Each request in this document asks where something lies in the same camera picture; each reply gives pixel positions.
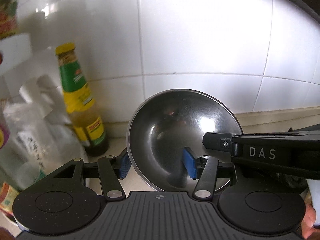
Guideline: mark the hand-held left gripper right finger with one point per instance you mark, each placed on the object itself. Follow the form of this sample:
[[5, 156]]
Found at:
[[191, 162]]

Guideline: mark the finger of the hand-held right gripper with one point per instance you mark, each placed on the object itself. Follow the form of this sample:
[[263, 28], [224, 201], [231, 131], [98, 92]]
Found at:
[[216, 141]]

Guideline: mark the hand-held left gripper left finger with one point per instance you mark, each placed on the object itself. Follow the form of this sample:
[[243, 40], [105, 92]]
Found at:
[[124, 166]]

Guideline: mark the large steel bowl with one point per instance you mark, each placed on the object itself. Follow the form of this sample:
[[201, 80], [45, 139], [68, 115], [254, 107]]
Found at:
[[180, 125]]

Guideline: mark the person's right hand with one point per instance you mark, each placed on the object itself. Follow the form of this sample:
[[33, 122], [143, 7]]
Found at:
[[310, 217]]

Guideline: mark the green and yellow oil bottle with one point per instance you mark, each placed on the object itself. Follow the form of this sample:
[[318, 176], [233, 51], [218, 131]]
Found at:
[[80, 100]]

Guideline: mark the clear plastic bag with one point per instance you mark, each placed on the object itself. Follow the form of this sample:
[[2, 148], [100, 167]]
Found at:
[[37, 130]]

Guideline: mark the colourful seasoning packet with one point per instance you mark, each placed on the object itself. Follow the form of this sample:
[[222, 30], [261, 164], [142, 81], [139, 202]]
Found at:
[[8, 198]]

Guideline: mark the white two-tier turntable rack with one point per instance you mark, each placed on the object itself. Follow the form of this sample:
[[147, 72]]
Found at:
[[15, 50]]

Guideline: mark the red and green can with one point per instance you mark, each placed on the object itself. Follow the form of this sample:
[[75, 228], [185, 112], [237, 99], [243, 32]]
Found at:
[[7, 15]]

